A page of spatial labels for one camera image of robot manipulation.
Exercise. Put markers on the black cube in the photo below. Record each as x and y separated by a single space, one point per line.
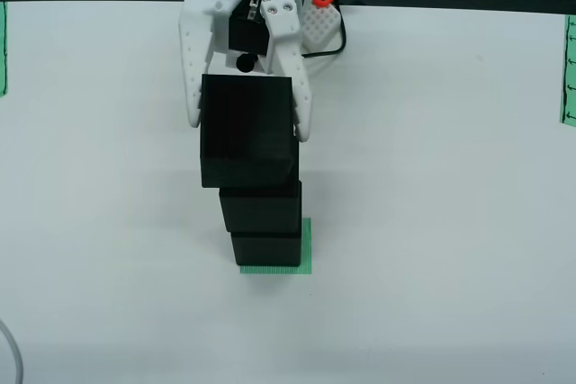
265 249
261 213
247 132

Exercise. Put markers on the green paper strip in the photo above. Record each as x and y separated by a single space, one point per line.
2 51

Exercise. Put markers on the green striped square marker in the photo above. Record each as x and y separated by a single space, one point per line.
307 249

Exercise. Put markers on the green strip with black arrows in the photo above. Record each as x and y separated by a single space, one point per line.
563 69

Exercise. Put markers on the black camera on white bracket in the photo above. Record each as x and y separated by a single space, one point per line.
245 63

